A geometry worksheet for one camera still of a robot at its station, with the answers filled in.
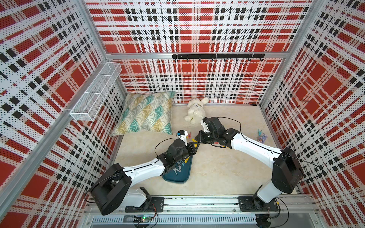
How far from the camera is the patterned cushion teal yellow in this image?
3.09 ft

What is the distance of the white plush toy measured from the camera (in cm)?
104

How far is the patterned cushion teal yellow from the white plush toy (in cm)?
14
